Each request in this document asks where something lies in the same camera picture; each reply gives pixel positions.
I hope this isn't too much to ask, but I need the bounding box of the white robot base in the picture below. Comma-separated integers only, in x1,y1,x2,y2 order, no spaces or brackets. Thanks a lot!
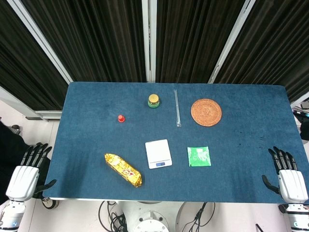
120,201,186,232

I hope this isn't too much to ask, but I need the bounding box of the white aluminium frame post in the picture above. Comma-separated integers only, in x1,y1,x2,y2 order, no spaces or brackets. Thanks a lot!
141,0,157,83
6,0,73,84
208,0,257,84

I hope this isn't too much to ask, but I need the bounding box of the green jar with gold lid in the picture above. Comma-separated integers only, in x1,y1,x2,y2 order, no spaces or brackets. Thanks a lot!
147,94,161,109

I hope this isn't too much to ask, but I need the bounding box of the black cable bundle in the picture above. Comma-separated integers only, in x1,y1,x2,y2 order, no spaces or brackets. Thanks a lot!
98,200,128,232

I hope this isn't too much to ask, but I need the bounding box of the black cable with plug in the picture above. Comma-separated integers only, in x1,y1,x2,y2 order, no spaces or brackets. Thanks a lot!
181,202,216,232

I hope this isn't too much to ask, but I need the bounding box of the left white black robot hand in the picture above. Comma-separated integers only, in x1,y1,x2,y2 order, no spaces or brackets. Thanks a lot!
5,143,57,202

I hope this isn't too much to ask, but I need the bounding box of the green sachet packet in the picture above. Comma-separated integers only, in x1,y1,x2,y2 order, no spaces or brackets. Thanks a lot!
187,146,212,167

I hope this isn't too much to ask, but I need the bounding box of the clear plastic wrapped straw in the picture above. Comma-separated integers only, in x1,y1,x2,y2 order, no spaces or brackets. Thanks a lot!
173,89,182,128

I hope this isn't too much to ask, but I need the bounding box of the round woven rattan coaster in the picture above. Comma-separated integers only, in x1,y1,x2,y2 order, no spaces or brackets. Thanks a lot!
190,98,223,127

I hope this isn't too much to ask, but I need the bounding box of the white digital kitchen scale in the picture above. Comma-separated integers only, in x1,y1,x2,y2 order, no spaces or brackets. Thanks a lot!
145,139,173,170

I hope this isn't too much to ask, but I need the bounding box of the black pleated curtain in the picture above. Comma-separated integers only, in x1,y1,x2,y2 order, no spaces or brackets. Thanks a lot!
0,0,309,111

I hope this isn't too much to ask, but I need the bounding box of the yellow snack packet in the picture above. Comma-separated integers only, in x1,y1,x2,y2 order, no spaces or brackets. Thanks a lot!
104,153,142,188

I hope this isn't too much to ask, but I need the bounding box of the dark equipment with cables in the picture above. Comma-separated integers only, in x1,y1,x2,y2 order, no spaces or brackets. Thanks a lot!
291,102,309,141

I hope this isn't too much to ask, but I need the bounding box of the black caster wheel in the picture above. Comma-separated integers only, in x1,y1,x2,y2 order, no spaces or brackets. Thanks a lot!
42,197,60,210
7,124,22,135

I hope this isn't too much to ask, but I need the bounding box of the blue felt table mat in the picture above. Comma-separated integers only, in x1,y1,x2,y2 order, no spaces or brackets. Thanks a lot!
42,81,309,204

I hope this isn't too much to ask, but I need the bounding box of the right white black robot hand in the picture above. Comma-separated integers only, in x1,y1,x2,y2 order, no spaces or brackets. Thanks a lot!
262,145,309,203

